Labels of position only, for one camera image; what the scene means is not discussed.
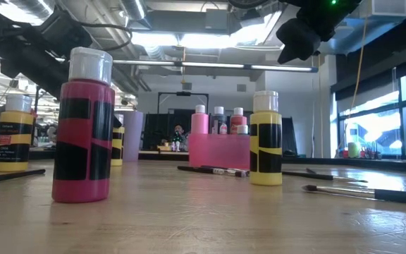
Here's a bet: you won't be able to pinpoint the yellow black-banded paint bottle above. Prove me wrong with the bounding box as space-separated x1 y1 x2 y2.
110 125 125 167
249 90 283 187

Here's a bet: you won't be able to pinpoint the tall pink paint bottle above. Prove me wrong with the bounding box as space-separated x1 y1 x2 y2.
190 104 210 135

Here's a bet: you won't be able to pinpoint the yellow paint bottle red label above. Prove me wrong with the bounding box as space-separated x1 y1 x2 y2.
0 93 35 174

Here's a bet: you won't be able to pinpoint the magenta black-taped paint bottle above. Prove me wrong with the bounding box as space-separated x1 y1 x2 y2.
51 46 116 204

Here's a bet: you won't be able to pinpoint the tall grey paint bottle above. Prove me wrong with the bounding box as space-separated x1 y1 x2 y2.
210 106 228 135

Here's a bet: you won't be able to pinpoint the tall red paint bottle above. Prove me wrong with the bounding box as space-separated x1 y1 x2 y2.
229 107 248 135

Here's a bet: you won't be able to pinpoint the lavender plastic cup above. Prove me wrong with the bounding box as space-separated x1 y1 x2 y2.
120 110 144 163

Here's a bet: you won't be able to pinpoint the person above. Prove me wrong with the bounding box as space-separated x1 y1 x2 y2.
170 123 190 152

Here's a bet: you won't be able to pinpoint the pink plastic bin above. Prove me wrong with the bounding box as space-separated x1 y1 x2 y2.
187 133 252 171

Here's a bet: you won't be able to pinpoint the long ceiling light bar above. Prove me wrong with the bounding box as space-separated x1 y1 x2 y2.
56 58 319 73

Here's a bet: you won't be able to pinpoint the colourful small toys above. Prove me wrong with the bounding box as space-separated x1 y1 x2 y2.
338 145 383 161

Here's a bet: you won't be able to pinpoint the white ceiling box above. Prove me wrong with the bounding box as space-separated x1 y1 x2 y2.
359 0 406 19

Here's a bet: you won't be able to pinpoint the black background stand frame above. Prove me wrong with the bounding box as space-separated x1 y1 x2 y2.
157 90 210 114

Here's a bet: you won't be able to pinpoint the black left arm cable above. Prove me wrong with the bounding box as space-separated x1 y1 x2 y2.
78 22 134 52

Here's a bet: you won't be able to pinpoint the silver ventilation duct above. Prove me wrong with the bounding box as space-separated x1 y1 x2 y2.
120 0 148 21

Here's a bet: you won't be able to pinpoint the yellow hanging cable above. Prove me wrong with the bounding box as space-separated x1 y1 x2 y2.
343 16 369 151

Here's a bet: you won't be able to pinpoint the black aluminium table frame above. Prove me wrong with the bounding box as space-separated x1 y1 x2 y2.
0 147 406 174

